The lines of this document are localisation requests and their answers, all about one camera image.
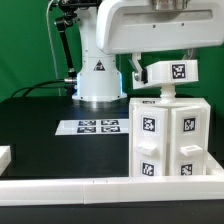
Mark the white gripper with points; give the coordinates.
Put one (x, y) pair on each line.
(129, 26)

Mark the white cabinet top block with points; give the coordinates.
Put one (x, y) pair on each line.
(166, 75)

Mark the white cabinet door panel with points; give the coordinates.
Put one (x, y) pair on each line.
(186, 144)
(148, 141)

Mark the white cabinet body box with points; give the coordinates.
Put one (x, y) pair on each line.
(179, 103)

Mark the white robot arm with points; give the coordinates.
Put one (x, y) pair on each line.
(99, 79)

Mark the white tag base sheet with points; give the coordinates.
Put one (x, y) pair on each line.
(93, 127)

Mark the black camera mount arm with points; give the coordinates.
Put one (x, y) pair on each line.
(69, 9)

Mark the white U-shaped fence frame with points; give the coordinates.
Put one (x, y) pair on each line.
(115, 190)

